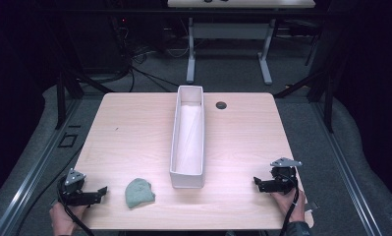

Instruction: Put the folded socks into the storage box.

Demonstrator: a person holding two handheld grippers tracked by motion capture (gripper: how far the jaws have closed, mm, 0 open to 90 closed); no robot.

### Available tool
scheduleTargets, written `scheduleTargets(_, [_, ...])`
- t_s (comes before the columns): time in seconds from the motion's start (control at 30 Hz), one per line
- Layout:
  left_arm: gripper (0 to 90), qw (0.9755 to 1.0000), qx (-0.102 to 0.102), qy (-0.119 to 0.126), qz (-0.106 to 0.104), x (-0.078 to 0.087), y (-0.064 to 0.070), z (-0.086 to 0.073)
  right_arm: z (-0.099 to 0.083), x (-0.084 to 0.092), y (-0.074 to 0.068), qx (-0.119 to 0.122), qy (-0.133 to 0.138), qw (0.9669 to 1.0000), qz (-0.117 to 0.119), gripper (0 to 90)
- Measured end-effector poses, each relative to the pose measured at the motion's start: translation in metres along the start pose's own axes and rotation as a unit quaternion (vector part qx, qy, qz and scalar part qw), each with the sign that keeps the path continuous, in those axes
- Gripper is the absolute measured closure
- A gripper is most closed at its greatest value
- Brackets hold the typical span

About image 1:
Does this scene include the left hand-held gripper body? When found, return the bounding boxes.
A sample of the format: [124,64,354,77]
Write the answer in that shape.
[57,167,100,207]

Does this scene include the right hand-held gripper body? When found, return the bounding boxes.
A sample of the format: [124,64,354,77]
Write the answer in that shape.
[261,157,304,195]

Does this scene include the white desk with metal legs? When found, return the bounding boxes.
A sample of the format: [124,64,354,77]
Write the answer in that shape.
[166,0,316,86]

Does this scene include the long white box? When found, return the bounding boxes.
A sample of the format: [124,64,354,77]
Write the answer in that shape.
[169,85,206,190]

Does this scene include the black metal stand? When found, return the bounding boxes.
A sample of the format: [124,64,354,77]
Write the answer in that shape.
[53,67,114,131]
[274,67,336,134]

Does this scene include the green cloth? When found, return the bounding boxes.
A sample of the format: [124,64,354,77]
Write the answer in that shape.
[124,177,156,209]

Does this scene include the black floor cables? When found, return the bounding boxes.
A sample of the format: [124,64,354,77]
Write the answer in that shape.
[84,13,192,93]

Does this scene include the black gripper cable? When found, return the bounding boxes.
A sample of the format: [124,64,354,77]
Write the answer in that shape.
[56,183,95,236]
[277,172,301,236]

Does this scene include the black square floor frame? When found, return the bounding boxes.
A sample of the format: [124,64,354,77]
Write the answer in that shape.
[57,132,79,148]

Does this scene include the person's right hand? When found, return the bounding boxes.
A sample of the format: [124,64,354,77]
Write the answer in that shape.
[269,188,307,224]

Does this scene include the aluminium floor rail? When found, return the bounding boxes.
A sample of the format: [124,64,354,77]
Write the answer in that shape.
[313,101,385,236]
[0,97,84,236]

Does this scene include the person's left hand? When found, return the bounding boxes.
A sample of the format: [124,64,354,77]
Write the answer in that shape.
[48,200,87,236]

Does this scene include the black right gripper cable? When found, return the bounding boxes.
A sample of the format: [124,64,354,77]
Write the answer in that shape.
[277,172,301,236]

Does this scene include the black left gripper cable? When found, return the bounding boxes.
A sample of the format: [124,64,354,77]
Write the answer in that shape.
[56,183,95,236]

